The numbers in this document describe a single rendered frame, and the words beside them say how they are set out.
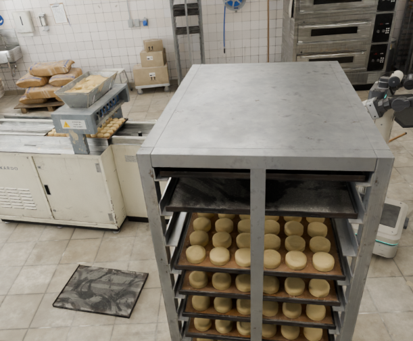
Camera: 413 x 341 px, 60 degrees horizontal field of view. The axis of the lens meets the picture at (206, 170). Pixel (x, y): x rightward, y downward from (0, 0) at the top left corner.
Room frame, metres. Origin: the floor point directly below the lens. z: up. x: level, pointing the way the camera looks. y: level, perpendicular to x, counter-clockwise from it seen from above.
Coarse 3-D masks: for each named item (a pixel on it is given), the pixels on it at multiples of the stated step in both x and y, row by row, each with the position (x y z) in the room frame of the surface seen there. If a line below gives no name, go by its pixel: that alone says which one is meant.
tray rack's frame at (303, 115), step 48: (192, 96) 0.94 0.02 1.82; (240, 96) 0.91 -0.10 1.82; (288, 96) 0.89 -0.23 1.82; (336, 96) 0.86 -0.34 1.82; (144, 144) 0.67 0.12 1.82; (192, 144) 0.66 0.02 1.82; (240, 144) 0.64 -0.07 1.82; (288, 144) 0.63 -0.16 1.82; (336, 144) 0.61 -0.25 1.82; (384, 144) 0.60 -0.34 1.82; (144, 192) 0.63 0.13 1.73; (384, 192) 0.55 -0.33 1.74
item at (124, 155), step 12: (132, 132) 2.90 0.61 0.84; (144, 132) 2.88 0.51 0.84; (120, 144) 2.68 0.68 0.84; (132, 144) 2.66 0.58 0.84; (120, 156) 2.68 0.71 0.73; (132, 156) 2.65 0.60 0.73; (120, 168) 2.69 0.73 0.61; (132, 168) 2.66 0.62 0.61; (120, 180) 2.69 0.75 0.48; (132, 180) 2.66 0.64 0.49; (168, 180) 2.59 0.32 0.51; (132, 192) 2.67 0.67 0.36; (132, 204) 2.68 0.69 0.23; (144, 204) 2.65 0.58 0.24; (132, 216) 2.68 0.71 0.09; (144, 216) 2.66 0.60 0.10; (168, 216) 2.60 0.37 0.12
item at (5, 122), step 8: (0, 120) 3.29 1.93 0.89; (8, 120) 3.27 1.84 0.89; (16, 120) 3.24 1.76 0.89; (24, 120) 3.22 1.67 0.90; (32, 120) 3.20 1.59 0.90; (40, 120) 3.18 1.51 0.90; (48, 120) 3.17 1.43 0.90; (120, 128) 3.00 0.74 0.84; (128, 128) 2.98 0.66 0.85; (136, 128) 2.96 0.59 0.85; (144, 128) 2.94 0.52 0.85
